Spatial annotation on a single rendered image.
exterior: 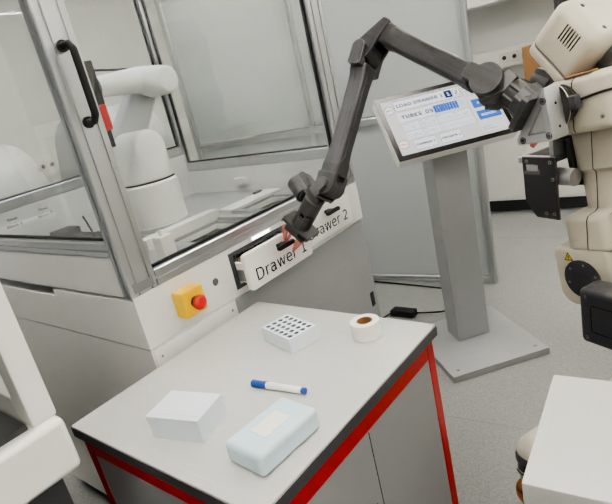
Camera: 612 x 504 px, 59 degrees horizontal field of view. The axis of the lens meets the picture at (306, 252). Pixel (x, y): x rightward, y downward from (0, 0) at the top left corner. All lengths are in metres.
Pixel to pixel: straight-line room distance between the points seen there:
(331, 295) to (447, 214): 0.73
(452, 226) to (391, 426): 1.39
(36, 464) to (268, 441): 0.39
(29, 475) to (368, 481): 0.61
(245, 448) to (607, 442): 0.56
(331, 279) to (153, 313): 0.75
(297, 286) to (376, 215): 1.68
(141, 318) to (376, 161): 2.18
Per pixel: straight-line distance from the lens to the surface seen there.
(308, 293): 1.84
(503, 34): 5.01
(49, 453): 1.07
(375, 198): 3.36
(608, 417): 1.00
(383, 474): 1.21
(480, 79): 1.35
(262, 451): 0.94
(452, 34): 3.03
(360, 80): 1.54
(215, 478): 1.00
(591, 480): 0.89
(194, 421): 1.06
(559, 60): 1.42
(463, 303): 2.58
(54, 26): 1.35
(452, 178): 2.40
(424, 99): 2.37
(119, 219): 1.35
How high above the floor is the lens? 1.37
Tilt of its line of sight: 18 degrees down
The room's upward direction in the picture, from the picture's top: 13 degrees counter-clockwise
